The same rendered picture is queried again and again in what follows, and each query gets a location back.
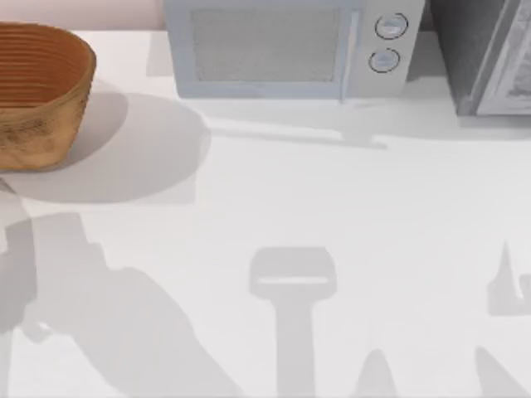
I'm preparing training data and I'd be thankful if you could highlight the microwave oven door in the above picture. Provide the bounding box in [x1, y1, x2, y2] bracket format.
[162, 0, 360, 100]

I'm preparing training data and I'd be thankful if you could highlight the pale microwave oven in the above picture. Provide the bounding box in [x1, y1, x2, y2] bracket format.
[161, 0, 426, 102]

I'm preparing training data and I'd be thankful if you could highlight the round microwave knob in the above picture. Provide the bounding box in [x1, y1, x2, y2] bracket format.
[374, 12, 410, 41]
[368, 46, 402, 75]

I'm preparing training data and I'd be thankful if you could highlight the brown woven basket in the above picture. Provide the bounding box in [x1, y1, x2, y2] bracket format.
[0, 22, 98, 172]

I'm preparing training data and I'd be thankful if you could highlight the microwave door handle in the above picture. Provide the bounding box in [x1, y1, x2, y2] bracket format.
[340, 10, 360, 103]

